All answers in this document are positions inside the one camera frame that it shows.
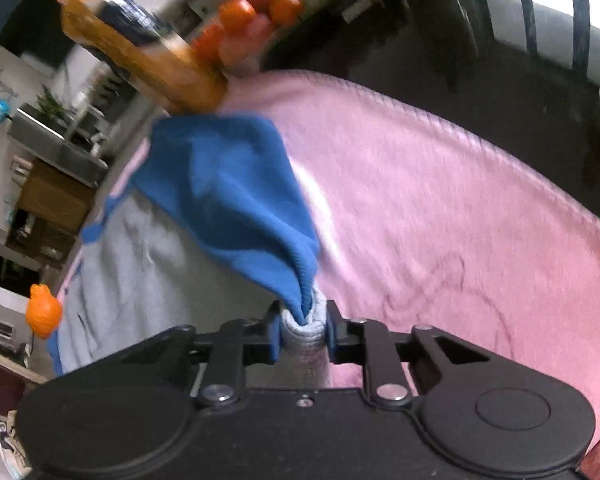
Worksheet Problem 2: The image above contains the pink apple lower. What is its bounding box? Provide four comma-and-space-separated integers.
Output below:
219, 14, 276, 68

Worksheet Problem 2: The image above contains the small orange toy figure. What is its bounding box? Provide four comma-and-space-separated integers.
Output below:
24, 284, 62, 339

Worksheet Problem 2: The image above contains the orange tangerine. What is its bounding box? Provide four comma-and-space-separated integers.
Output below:
268, 0, 304, 27
218, 0, 257, 36

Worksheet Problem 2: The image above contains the orange juice bottle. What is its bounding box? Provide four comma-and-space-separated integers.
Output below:
56, 0, 227, 113

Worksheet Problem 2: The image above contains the grey and blue sweater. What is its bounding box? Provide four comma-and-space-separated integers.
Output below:
48, 114, 328, 388

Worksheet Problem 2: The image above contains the brown wooden cabinet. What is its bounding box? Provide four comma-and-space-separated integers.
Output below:
6, 159, 95, 269

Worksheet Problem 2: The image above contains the pink towel cloth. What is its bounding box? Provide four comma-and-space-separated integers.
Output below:
54, 69, 600, 446

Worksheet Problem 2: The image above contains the orange tangerine right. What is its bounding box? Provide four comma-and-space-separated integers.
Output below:
268, 0, 304, 27

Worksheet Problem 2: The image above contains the green potted plant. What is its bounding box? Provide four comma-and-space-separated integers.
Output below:
36, 84, 71, 126

